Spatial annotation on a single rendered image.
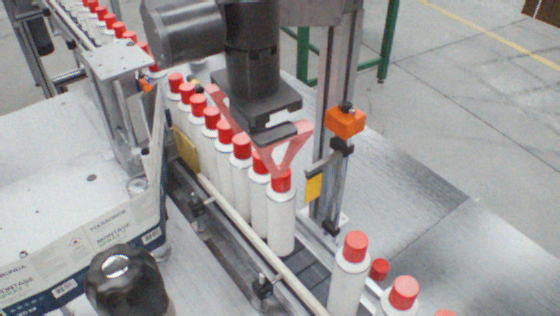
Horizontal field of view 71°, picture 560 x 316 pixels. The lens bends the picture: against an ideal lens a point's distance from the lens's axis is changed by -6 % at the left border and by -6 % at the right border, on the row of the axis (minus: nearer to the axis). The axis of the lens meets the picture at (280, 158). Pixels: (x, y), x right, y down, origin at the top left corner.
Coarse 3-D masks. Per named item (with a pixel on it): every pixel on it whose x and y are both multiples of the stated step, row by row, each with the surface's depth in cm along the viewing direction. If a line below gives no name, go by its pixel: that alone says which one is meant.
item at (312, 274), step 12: (204, 192) 91; (216, 204) 88; (228, 216) 86; (264, 240) 81; (300, 252) 79; (288, 264) 77; (300, 264) 77; (312, 264) 77; (300, 276) 75; (312, 276) 75; (324, 276) 75; (288, 288) 73; (312, 288) 74; (324, 288) 73; (300, 300) 72; (324, 300) 71; (312, 312) 70; (360, 312) 70
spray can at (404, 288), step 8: (400, 280) 51; (408, 280) 51; (392, 288) 52; (400, 288) 51; (408, 288) 51; (416, 288) 50; (384, 296) 54; (392, 296) 52; (400, 296) 50; (408, 296) 50; (416, 296) 50; (384, 304) 53; (392, 304) 52; (400, 304) 51; (408, 304) 51; (416, 304) 53; (376, 312) 56; (384, 312) 53; (392, 312) 52; (400, 312) 52; (408, 312) 52; (416, 312) 53
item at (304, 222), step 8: (296, 216) 75; (304, 224) 74; (312, 224) 74; (312, 232) 73; (320, 232) 72; (320, 240) 71; (328, 240) 71; (328, 248) 70; (336, 248) 70; (368, 280) 65; (368, 288) 65; (376, 288) 64; (376, 296) 64
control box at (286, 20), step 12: (288, 0) 56; (300, 0) 56; (312, 0) 56; (324, 0) 56; (336, 0) 56; (288, 12) 57; (300, 12) 57; (312, 12) 57; (324, 12) 57; (336, 12) 57; (288, 24) 58; (300, 24) 58; (312, 24) 58; (324, 24) 58; (336, 24) 58
